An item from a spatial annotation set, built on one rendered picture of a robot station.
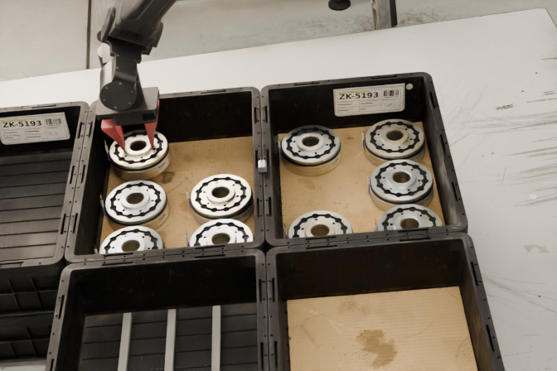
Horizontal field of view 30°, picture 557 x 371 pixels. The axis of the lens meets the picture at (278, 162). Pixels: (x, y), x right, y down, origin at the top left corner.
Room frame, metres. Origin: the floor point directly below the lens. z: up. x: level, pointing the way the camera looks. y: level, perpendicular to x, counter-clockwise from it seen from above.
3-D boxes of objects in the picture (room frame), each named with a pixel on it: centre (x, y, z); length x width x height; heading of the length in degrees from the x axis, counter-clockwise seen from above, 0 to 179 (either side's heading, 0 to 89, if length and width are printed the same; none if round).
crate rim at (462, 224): (1.27, -0.12, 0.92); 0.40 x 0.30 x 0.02; 178
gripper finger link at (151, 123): (1.40, 0.23, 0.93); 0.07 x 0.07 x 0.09; 88
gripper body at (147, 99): (1.40, 0.24, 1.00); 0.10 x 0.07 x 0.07; 88
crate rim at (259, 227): (1.28, 0.18, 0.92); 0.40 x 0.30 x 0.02; 178
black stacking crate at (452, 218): (1.27, -0.12, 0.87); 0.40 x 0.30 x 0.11; 178
